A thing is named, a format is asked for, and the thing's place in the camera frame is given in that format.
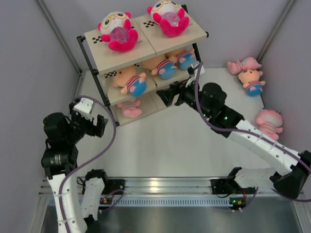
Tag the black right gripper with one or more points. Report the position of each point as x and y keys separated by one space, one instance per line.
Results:
x=168 y=95

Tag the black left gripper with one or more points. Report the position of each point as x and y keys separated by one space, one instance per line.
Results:
x=93 y=129

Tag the peach doll blue pants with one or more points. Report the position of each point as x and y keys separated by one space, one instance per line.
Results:
x=130 y=81
x=161 y=66
x=250 y=80

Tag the white pink panda plush glasses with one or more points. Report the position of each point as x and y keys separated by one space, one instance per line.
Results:
x=116 y=30

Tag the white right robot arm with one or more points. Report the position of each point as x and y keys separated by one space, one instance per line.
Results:
x=288 y=169

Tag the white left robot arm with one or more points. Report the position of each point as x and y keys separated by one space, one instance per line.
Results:
x=59 y=160

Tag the pink striped plush bottom shelf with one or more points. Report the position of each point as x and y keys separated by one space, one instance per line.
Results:
x=130 y=109

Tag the peach doll on middle shelf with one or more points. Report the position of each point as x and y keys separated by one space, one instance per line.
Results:
x=184 y=57

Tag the beige three-tier shelf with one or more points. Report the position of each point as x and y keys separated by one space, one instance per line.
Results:
x=103 y=63

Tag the white panda toy on shelf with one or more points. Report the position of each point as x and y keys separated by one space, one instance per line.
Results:
x=170 y=16

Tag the pink plush far corner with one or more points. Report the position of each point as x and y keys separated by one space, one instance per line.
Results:
x=235 y=68

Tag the pink striped plush right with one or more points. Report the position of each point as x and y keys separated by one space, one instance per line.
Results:
x=270 y=123

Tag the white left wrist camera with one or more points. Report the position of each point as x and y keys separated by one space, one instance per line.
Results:
x=83 y=106

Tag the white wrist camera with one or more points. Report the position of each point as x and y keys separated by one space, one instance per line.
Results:
x=83 y=106
x=195 y=70

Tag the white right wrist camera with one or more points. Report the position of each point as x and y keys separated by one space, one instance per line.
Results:
x=195 y=70

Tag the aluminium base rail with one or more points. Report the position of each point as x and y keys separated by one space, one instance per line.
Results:
x=167 y=186

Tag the aluminium frame post left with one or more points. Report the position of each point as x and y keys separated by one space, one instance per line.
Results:
x=59 y=36

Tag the aluminium frame post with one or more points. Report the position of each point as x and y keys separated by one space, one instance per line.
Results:
x=59 y=36
x=276 y=27

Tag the white slotted cable duct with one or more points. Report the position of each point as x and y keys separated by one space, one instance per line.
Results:
x=128 y=201

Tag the aluminium frame post right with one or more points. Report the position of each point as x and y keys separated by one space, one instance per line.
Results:
x=276 y=27

